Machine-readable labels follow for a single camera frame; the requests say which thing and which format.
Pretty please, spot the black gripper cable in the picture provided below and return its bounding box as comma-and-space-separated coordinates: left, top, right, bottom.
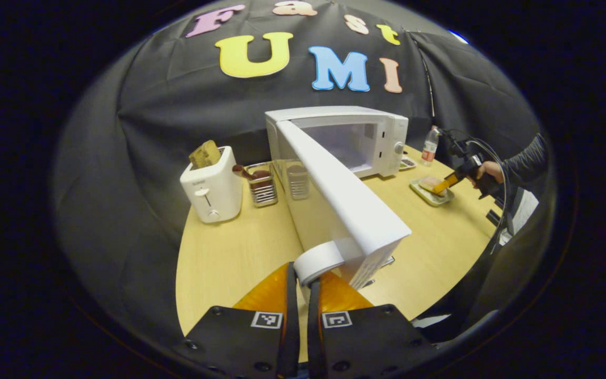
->
440, 128, 510, 249

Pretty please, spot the black backdrop cloth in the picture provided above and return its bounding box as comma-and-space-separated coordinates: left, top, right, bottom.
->
53, 0, 546, 337

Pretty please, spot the person's clothed body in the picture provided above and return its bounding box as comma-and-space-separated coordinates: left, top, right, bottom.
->
416, 184, 556, 343

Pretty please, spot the dark red utensil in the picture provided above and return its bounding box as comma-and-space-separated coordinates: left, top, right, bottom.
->
232, 164, 272, 182

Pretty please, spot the clear bottle with red label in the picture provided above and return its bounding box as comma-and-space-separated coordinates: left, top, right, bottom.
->
421, 125, 440, 167

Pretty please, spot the metal mesh basket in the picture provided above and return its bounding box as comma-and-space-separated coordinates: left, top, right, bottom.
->
244, 162, 279, 208

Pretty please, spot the pale green food tray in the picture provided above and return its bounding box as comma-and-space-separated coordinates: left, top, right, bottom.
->
409, 176, 455, 207

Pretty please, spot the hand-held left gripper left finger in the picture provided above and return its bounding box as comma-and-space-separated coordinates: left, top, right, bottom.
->
174, 262, 301, 379

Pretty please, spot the white microwave oven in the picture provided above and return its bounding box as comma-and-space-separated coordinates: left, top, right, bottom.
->
265, 105, 413, 290

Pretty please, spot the brown round pastry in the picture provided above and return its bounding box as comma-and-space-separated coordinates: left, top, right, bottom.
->
419, 175, 448, 198

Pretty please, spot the white toaster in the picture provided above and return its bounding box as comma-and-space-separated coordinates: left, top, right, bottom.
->
179, 146, 244, 224

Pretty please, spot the brown toast slice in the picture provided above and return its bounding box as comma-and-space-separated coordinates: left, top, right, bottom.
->
188, 139, 222, 170

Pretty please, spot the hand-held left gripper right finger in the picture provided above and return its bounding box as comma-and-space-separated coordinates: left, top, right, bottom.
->
307, 271, 438, 379

